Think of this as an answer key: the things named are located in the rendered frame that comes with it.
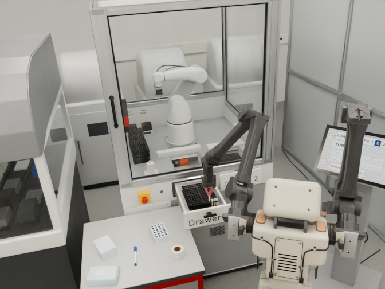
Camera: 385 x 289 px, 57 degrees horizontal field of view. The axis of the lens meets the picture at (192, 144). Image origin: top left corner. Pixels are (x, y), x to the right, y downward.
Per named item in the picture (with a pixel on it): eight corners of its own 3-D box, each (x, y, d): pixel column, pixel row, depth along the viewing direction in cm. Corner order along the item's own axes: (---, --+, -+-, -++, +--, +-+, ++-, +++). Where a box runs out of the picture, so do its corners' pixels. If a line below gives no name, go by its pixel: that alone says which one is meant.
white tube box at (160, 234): (169, 239, 202) (169, 234, 200) (155, 243, 200) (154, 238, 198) (163, 227, 213) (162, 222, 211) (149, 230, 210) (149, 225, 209)
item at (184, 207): (229, 216, 206) (229, 207, 204) (186, 225, 202) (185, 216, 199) (209, 181, 242) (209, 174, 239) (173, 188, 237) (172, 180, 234)
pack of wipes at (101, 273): (120, 270, 183) (118, 264, 181) (116, 285, 175) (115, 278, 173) (91, 272, 184) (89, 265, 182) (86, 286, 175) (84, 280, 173)
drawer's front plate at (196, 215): (233, 219, 206) (232, 204, 201) (184, 230, 200) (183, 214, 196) (232, 218, 207) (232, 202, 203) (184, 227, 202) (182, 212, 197)
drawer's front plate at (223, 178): (261, 182, 240) (262, 168, 235) (220, 190, 234) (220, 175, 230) (260, 180, 241) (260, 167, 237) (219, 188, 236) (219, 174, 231)
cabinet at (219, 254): (269, 267, 279) (274, 180, 244) (138, 298, 260) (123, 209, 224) (229, 200, 363) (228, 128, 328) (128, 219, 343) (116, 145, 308)
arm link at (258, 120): (256, 102, 159) (275, 110, 162) (242, 108, 172) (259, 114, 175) (230, 198, 151) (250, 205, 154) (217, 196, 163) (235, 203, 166)
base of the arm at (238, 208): (221, 216, 147) (250, 220, 144) (224, 197, 150) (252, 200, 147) (224, 222, 155) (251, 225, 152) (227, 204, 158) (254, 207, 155)
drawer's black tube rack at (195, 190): (218, 209, 213) (218, 200, 210) (189, 215, 209) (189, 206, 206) (208, 190, 232) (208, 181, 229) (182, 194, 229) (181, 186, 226)
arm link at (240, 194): (235, 202, 149) (246, 206, 151) (239, 180, 153) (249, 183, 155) (224, 206, 157) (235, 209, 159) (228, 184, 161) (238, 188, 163)
